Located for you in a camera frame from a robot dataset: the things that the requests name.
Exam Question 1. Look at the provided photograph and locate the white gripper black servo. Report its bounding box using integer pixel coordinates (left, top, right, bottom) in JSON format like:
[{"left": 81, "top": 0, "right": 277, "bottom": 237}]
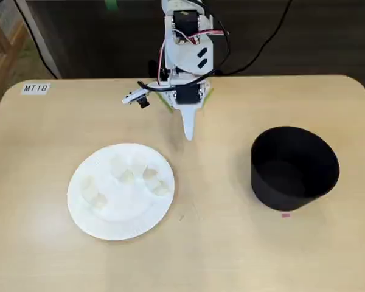
[{"left": 169, "top": 72, "right": 213, "bottom": 141}]

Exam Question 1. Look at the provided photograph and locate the white paper plate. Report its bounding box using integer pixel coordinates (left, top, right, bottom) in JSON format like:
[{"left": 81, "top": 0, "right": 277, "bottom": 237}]
[{"left": 66, "top": 142, "right": 176, "bottom": 242}]

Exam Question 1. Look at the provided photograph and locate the black pot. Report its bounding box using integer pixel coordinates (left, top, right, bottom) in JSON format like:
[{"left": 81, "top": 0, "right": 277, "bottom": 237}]
[{"left": 249, "top": 125, "right": 341, "bottom": 212}]

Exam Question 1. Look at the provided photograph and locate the white MT18 label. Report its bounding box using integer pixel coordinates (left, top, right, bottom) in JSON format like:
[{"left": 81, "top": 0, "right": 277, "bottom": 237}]
[{"left": 20, "top": 82, "right": 51, "bottom": 96}]

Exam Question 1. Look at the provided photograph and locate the white metal leg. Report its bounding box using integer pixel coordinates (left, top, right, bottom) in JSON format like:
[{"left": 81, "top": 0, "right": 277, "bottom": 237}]
[{"left": 15, "top": 0, "right": 63, "bottom": 80}]

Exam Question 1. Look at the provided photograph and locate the wooden shelf unit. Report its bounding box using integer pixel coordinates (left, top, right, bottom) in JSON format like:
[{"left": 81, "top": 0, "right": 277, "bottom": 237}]
[{"left": 0, "top": 0, "right": 30, "bottom": 125}]

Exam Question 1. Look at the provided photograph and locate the wrist camera on white mount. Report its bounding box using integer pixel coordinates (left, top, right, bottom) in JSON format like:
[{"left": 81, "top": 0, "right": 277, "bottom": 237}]
[{"left": 121, "top": 79, "right": 153, "bottom": 110}]

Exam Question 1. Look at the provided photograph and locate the long white red servo wire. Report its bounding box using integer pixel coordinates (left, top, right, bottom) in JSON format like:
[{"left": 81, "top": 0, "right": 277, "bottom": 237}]
[{"left": 157, "top": 41, "right": 171, "bottom": 85}]

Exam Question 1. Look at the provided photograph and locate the looped red white servo wire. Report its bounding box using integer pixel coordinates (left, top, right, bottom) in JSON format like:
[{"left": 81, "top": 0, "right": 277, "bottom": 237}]
[{"left": 173, "top": 29, "right": 231, "bottom": 45}]

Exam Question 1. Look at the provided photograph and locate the black power cable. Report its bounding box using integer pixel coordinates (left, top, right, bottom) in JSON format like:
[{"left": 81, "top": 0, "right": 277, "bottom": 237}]
[{"left": 215, "top": 0, "right": 293, "bottom": 76}]

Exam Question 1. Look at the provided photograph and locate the thin black cable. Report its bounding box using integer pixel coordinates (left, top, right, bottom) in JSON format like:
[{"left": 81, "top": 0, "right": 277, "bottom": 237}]
[{"left": 13, "top": 0, "right": 58, "bottom": 78}]

